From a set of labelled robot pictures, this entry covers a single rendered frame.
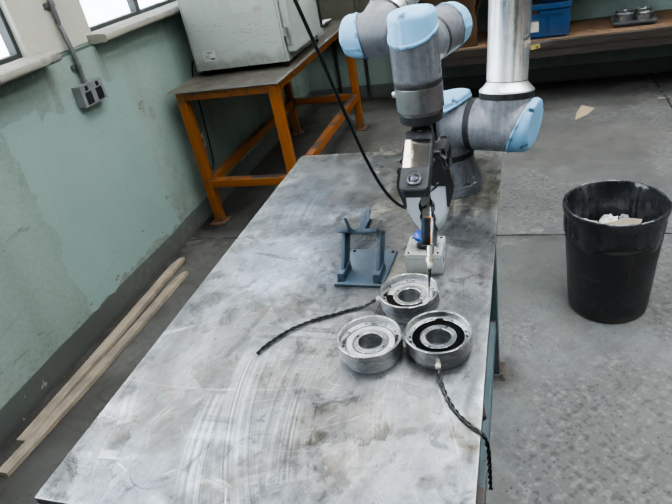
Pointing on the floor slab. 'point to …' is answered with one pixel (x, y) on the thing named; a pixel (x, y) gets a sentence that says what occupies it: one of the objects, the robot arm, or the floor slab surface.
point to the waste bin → (613, 248)
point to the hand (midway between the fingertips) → (429, 225)
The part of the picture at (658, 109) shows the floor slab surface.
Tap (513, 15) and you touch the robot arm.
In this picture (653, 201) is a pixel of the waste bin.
